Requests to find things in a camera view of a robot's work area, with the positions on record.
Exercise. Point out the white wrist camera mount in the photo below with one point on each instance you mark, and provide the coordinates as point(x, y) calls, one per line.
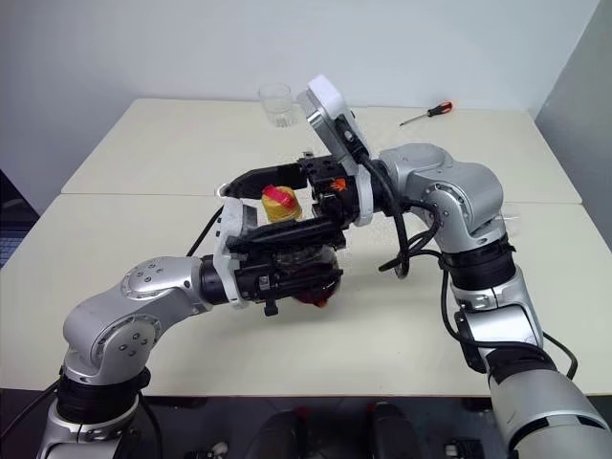
point(327, 98)
point(229, 225)

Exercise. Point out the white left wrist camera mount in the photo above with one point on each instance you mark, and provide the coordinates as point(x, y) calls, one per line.
point(229, 225)

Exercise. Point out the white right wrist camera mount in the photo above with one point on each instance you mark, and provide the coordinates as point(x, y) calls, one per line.
point(327, 98)

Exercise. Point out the clear plastic bottle dark drink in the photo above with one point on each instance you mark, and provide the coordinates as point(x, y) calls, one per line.
point(306, 259)

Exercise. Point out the yellow bottle cap red tape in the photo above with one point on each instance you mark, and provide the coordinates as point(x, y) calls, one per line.
point(277, 196)

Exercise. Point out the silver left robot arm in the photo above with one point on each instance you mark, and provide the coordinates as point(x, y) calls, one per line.
point(143, 287)

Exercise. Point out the dark blue grid panel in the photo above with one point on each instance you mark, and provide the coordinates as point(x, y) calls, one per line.
point(12, 225)

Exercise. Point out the small black white device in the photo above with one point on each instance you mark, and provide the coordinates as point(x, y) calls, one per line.
point(461, 450)
point(210, 452)

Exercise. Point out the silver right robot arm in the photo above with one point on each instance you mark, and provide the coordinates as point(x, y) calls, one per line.
point(478, 181)

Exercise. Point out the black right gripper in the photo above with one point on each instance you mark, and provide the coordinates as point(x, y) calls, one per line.
point(332, 191)

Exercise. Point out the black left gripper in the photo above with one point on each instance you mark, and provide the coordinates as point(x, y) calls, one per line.
point(260, 282)

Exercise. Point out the clear glass tumbler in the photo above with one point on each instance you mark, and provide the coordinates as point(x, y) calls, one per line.
point(277, 117)

